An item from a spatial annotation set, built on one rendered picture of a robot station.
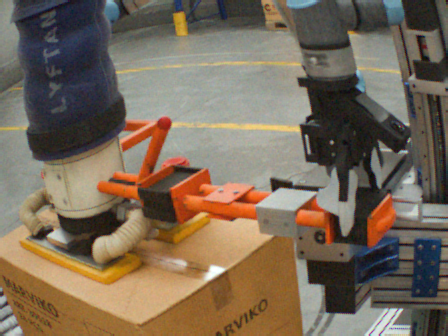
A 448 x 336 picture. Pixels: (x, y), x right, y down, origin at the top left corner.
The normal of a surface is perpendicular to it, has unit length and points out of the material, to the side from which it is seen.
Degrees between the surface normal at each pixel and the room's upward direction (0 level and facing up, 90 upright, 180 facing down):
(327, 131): 90
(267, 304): 90
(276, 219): 90
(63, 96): 75
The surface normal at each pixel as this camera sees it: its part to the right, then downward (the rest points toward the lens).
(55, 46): 0.11, -0.03
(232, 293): 0.76, 0.08
